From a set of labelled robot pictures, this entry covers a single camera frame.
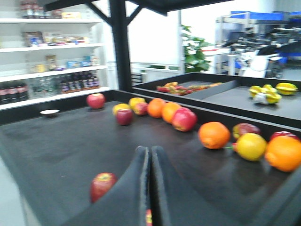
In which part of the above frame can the white supermarket shelf unit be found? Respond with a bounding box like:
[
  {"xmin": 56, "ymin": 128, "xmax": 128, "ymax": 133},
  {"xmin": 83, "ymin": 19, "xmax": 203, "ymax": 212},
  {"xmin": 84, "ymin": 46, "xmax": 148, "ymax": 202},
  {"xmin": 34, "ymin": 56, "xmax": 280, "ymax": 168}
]
[{"xmin": 0, "ymin": 0, "xmax": 107, "ymax": 110}]

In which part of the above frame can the red chili pepper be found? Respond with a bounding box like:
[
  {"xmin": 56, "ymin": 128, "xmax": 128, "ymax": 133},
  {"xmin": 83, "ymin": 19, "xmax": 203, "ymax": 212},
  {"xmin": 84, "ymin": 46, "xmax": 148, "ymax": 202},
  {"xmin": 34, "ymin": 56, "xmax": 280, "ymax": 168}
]
[{"xmin": 225, "ymin": 142, "xmax": 237, "ymax": 152}]

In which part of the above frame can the dark red apple behind oranges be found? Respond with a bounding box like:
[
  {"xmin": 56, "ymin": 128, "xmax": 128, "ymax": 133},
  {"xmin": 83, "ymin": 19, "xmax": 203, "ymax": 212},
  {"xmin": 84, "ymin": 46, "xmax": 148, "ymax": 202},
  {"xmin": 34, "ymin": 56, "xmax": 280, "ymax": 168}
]
[{"xmin": 232, "ymin": 123, "xmax": 261, "ymax": 140}]

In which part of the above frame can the dark red apple upper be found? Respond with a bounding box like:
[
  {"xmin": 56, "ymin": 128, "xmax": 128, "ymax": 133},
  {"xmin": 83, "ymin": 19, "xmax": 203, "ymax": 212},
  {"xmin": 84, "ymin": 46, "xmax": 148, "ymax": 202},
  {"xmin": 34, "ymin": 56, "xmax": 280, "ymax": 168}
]
[{"xmin": 90, "ymin": 172, "xmax": 117, "ymax": 203}]

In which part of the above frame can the yellow round fruit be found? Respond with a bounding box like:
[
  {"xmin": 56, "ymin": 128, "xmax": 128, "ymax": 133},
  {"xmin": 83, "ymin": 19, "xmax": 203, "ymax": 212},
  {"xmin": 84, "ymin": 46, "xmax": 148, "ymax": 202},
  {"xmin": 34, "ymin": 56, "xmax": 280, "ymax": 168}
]
[{"xmin": 236, "ymin": 133, "xmax": 267, "ymax": 161}]

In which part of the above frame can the red apple beside oranges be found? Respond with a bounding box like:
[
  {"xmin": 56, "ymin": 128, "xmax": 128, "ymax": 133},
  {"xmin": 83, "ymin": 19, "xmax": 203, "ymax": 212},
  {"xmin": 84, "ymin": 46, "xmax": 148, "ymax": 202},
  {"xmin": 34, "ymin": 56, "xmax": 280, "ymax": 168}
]
[{"xmin": 172, "ymin": 107, "xmax": 198, "ymax": 132}]

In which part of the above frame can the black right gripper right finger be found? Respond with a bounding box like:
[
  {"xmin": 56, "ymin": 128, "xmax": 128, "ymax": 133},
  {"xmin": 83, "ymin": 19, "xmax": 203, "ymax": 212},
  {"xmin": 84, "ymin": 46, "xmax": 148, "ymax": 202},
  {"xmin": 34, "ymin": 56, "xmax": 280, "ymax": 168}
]
[{"xmin": 151, "ymin": 146, "xmax": 247, "ymax": 226}]

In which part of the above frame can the orange right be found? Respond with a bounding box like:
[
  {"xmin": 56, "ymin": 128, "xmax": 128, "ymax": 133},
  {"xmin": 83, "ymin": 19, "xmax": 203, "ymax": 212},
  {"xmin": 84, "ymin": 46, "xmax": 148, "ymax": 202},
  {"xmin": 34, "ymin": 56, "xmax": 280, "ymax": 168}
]
[{"xmin": 264, "ymin": 136, "xmax": 301, "ymax": 172}]

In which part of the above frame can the yellow starfruit back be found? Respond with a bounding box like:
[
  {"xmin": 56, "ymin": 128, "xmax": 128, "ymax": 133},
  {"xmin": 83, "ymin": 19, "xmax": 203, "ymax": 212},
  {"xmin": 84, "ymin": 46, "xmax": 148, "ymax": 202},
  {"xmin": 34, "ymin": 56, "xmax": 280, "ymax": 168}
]
[{"xmin": 276, "ymin": 82, "xmax": 298, "ymax": 95}]

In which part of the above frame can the black wooden fruit display stand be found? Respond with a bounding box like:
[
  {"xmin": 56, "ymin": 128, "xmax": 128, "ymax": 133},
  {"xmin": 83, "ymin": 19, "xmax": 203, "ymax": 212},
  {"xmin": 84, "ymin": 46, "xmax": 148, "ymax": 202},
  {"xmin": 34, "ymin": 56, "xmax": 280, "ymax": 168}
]
[{"xmin": 0, "ymin": 0, "xmax": 301, "ymax": 226}]

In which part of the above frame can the red bell pepper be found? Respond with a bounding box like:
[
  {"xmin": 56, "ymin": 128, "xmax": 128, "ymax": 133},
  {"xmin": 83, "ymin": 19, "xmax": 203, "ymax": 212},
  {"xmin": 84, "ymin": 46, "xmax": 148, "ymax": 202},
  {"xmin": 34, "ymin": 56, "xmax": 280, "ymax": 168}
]
[{"xmin": 270, "ymin": 131, "xmax": 300, "ymax": 141}]

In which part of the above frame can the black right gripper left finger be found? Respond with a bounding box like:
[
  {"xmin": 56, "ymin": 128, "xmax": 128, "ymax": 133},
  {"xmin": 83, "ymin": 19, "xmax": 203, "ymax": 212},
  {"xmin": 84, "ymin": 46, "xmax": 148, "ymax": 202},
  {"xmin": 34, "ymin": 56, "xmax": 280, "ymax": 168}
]
[{"xmin": 64, "ymin": 146, "xmax": 151, "ymax": 226}]

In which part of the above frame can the small white dish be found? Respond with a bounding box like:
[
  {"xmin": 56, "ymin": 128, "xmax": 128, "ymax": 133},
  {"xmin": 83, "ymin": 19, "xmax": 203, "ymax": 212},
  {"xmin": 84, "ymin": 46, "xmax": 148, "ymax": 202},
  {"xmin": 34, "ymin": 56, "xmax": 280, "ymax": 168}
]
[{"xmin": 40, "ymin": 109, "xmax": 60, "ymax": 118}]

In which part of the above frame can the orange with navel left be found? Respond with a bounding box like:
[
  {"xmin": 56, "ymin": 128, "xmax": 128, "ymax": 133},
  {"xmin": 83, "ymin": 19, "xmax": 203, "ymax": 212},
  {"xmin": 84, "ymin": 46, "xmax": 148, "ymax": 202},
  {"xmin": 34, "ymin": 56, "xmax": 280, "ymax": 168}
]
[{"xmin": 198, "ymin": 121, "xmax": 231, "ymax": 150}]

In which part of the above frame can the red apple on stand corner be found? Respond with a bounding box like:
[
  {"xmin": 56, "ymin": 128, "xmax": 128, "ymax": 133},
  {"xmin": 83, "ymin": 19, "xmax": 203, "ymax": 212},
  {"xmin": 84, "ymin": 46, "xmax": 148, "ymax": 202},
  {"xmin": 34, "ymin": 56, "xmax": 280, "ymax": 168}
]
[{"xmin": 86, "ymin": 93, "xmax": 106, "ymax": 109}]

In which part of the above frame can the white garlic bulb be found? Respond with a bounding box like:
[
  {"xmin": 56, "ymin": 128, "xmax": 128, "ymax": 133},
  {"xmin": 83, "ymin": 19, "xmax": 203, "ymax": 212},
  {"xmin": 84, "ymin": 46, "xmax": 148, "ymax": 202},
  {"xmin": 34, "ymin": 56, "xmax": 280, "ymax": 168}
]
[{"xmin": 253, "ymin": 93, "xmax": 269, "ymax": 105}]

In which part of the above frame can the green potted plant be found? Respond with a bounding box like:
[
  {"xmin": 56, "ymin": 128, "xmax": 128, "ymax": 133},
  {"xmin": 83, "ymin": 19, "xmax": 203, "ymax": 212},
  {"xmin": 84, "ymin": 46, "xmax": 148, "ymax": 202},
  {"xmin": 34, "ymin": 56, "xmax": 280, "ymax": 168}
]
[{"xmin": 181, "ymin": 25, "xmax": 215, "ymax": 73}]

